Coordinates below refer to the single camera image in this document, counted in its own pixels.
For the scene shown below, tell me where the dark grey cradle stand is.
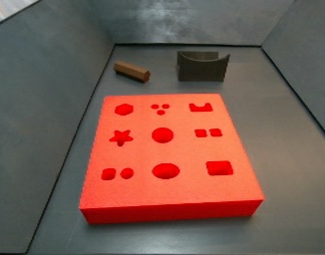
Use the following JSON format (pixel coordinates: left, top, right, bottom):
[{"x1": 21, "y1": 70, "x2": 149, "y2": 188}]
[{"x1": 176, "y1": 51, "x2": 229, "y2": 82}]

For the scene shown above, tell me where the brown hexagonal prism peg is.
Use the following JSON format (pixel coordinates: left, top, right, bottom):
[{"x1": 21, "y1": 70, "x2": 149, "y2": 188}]
[{"x1": 113, "y1": 61, "x2": 151, "y2": 83}]

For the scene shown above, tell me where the red foam shape-sorting block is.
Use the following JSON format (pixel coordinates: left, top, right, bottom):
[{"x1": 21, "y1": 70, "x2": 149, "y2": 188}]
[{"x1": 78, "y1": 94, "x2": 263, "y2": 224}]

